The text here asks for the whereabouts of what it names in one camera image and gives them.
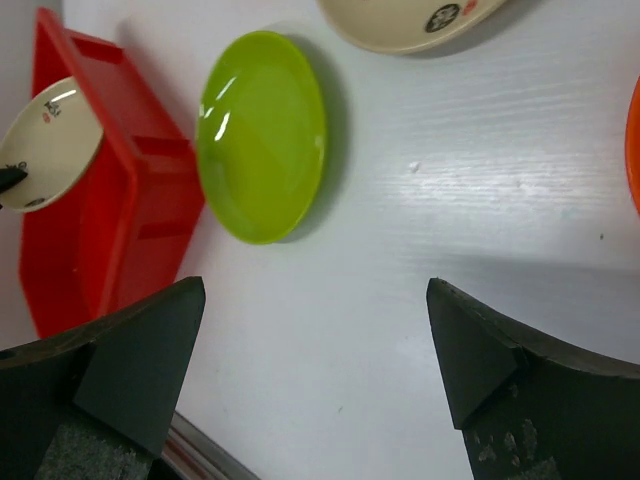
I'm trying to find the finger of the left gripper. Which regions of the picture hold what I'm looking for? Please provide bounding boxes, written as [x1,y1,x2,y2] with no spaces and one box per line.
[0,166,28,193]

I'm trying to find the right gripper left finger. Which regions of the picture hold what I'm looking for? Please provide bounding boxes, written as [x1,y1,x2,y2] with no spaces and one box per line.
[1,277,206,479]

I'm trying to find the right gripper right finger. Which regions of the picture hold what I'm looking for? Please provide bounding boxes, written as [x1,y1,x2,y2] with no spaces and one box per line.
[426,278,639,479]

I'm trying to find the green plate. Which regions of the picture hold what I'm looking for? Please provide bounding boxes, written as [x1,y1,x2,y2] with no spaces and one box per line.
[195,30,328,245]

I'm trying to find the orange plate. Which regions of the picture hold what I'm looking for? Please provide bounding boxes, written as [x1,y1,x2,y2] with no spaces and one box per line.
[624,78,640,212]

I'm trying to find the red plastic bin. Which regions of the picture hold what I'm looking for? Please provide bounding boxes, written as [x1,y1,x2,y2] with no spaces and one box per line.
[19,8,204,338]

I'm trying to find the beige plate with motifs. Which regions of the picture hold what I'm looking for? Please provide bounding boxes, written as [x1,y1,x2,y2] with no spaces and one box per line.
[317,0,539,56]

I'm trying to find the aluminium rail front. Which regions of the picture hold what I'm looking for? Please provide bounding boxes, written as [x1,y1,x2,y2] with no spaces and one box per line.
[161,412,259,480]

